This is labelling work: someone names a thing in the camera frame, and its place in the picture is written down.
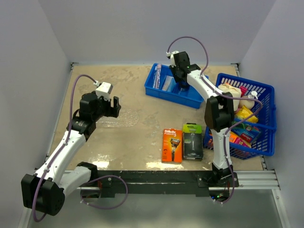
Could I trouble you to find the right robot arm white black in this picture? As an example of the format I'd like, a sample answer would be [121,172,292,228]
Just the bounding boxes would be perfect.
[166,51,235,187]

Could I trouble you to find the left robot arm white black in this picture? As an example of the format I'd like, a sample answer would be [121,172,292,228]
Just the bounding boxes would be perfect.
[21,92,121,216]

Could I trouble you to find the white toothpaste tube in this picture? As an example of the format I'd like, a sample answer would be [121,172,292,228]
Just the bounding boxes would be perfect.
[161,76,171,91]

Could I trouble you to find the light blue toothpaste tube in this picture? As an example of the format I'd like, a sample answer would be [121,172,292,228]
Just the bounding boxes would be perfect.
[166,77,176,92]

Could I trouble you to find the pink wrapped toothbrush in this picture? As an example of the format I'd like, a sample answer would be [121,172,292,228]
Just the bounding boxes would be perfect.
[153,64,162,89]

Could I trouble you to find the blue plastic divided bin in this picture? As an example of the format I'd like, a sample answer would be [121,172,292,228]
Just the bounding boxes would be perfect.
[144,63,204,109]

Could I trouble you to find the beige wrapped roll package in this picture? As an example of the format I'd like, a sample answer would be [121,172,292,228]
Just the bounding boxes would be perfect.
[218,83,241,112]

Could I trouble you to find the pink packet in basket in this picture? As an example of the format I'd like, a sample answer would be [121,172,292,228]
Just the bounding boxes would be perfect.
[239,86,247,97]

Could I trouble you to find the orange Gillette Fusion5 razor box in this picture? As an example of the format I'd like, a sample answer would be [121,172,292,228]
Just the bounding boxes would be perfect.
[161,129,182,163]

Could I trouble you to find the green black Gillette razor box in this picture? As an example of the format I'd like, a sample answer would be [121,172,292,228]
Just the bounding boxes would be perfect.
[182,123,204,161]

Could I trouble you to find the yellow snack packet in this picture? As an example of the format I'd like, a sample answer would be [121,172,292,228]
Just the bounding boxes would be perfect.
[235,106,258,124]

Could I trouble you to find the lotion pump bottle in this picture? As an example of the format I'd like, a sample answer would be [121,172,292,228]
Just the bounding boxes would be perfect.
[238,91,258,110]

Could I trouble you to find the orange box in basket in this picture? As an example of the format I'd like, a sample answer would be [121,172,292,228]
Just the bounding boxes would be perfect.
[207,132,241,148]

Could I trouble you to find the blue plastic shopping basket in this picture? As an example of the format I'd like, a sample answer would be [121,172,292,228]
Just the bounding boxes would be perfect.
[216,73,276,160]

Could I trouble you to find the red blue packet in basket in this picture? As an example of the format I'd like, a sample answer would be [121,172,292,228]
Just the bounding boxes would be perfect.
[231,123,262,143]

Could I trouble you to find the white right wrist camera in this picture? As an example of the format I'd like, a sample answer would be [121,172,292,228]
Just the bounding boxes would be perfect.
[166,51,179,67]

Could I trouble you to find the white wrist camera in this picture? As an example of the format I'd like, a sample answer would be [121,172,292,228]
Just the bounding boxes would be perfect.
[94,81,113,101]
[166,51,179,67]

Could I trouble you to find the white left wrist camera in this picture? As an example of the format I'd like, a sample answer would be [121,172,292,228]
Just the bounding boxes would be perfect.
[94,81,113,101]

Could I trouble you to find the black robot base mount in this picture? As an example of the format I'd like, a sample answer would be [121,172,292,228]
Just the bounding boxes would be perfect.
[82,170,239,198]

